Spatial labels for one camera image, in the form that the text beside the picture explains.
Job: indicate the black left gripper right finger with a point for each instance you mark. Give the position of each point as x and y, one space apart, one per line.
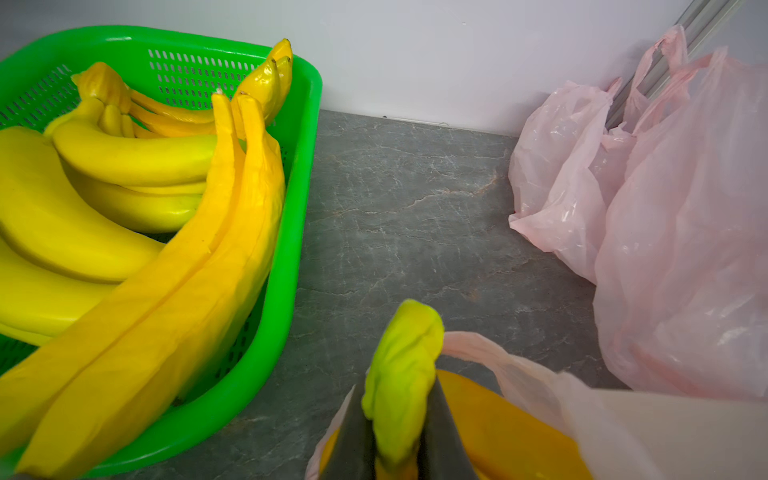
441 454

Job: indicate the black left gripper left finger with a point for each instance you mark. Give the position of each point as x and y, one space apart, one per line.
353 454

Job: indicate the orange-yellow banana bunch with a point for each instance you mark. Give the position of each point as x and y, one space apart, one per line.
501 439

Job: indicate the pink peach printed bag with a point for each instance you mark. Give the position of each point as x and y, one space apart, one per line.
681 299

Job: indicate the orange banana pair in basket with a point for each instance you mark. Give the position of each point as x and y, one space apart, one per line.
108 384

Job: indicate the plain pink plastic bag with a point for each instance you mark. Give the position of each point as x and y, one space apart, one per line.
565 170

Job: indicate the yellow banana bunch in basket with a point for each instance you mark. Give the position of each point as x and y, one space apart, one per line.
122 189

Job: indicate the green plastic basket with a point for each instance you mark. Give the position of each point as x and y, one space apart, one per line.
176 66

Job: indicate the aluminium frame profile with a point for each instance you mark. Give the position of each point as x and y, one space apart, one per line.
698 22

